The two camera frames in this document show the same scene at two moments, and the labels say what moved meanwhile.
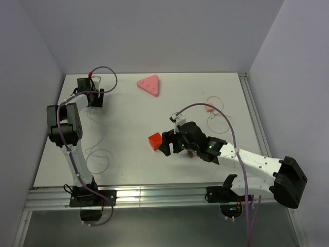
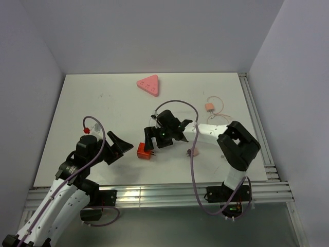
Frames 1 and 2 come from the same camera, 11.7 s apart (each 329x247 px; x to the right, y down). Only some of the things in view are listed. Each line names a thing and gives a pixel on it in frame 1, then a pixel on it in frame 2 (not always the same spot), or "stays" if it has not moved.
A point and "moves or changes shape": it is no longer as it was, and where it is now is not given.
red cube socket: [155, 141] moves or changes shape
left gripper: [98, 102] -> [114, 154]
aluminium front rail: [131, 196] stays
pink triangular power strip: [150, 84] stays
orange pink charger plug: [209, 109] stays
